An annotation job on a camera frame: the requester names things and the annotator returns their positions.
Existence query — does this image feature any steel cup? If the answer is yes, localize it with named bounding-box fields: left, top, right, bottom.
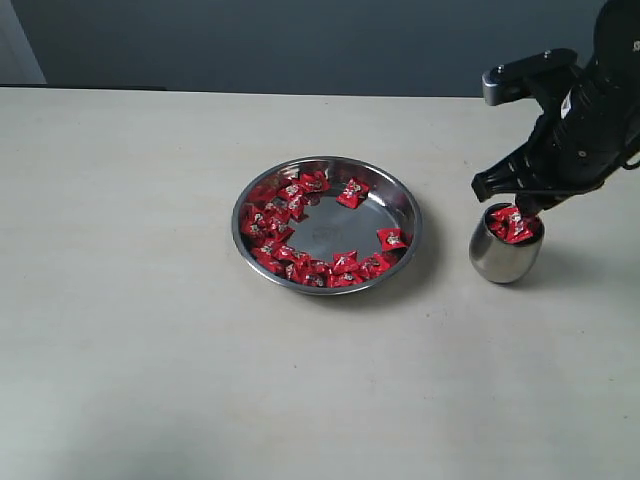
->
left=469, top=203, right=545, bottom=284

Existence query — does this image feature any round steel plate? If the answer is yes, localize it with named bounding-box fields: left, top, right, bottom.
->
left=231, top=155, right=424, bottom=297

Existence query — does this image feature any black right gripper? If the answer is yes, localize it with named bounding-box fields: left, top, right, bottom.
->
left=471, top=1, right=639, bottom=218

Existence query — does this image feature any red snack wrapper packet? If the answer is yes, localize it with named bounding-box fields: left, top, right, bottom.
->
left=377, top=228, right=407, bottom=251

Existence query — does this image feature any pile of red candies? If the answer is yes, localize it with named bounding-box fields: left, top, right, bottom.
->
left=239, top=169, right=401, bottom=289

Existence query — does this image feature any wrist camera box grey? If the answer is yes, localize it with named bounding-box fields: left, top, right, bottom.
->
left=482, top=48, right=581, bottom=106

